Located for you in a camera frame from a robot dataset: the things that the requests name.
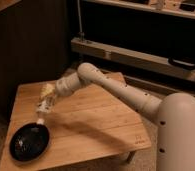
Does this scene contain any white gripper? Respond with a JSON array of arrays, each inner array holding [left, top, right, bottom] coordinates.
[[40, 73, 79, 109]]

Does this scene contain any black ceramic bowl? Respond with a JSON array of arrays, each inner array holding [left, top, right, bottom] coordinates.
[[9, 123, 50, 162]]

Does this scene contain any metal pole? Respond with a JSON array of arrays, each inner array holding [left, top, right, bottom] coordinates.
[[77, 0, 84, 41]]

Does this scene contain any white plastic bottle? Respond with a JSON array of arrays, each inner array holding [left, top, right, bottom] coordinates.
[[36, 97, 53, 125]]

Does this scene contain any low wooden table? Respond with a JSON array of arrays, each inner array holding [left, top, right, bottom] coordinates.
[[0, 71, 153, 171]]

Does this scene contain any wooden shelf with items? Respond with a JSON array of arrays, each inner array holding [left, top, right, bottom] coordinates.
[[84, 0, 195, 19]]

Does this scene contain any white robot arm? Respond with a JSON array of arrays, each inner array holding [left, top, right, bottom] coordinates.
[[37, 63, 195, 171]]

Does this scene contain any long grey case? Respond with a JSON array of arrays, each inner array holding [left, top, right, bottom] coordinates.
[[71, 37, 195, 82]]

